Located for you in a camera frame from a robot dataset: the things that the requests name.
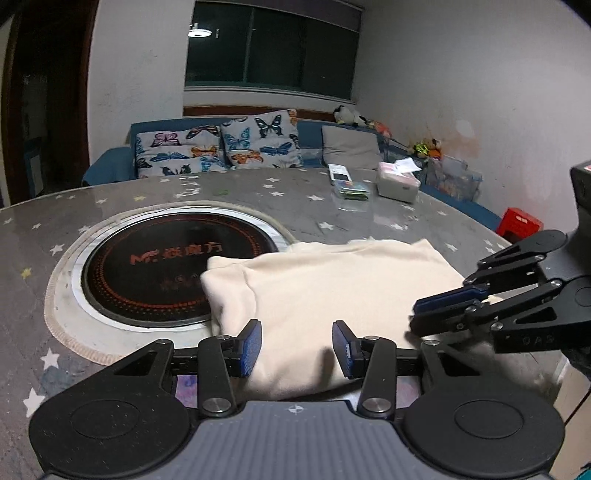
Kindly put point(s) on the grey star tablecloth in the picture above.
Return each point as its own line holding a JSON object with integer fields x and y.
{"x": 213, "y": 207}

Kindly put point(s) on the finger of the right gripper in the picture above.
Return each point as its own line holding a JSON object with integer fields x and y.
{"x": 553, "y": 316}
{"x": 523, "y": 263}

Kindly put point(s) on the right butterfly pillow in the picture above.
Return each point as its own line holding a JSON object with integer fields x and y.
{"x": 268, "y": 140}

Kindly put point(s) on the dark wooden door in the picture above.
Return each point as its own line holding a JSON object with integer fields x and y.
{"x": 45, "y": 53}

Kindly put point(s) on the grey cushion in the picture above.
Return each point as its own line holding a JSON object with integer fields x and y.
{"x": 350, "y": 148}

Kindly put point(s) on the white tissue box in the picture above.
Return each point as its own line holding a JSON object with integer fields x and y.
{"x": 397, "y": 181}

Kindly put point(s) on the cream garment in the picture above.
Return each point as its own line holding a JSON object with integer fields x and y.
{"x": 299, "y": 293}

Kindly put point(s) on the black white plush toy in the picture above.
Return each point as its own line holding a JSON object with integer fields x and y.
{"x": 346, "y": 115}

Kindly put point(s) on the dark window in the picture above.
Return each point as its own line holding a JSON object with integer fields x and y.
{"x": 306, "y": 47}

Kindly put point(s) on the left butterfly pillow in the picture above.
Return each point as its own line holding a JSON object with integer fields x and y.
{"x": 163, "y": 153}

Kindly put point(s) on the red plastic stool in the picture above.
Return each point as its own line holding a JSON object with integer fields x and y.
{"x": 517, "y": 225}

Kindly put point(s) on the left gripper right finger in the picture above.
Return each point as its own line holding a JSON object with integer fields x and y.
{"x": 457, "y": 417}

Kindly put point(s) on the yellow orange plush toy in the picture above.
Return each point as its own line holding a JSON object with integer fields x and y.
{"x": 428, "y": 149}

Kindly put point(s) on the clear plastic storage bin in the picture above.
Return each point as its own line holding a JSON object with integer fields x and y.
{"x": 454, "y": 178}

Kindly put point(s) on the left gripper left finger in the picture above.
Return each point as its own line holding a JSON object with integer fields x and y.
{"x": 136, "y": 417}

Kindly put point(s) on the butterfly pillow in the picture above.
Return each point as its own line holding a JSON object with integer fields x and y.
{"x": 268, "y": 140}
{"x": 163, "y": 153}

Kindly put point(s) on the white remote control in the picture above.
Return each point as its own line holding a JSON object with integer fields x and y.
{"x": 338, "y": 173}

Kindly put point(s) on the black induction cooktop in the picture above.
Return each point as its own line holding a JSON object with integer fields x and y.
{"x": 148, "y": 274}

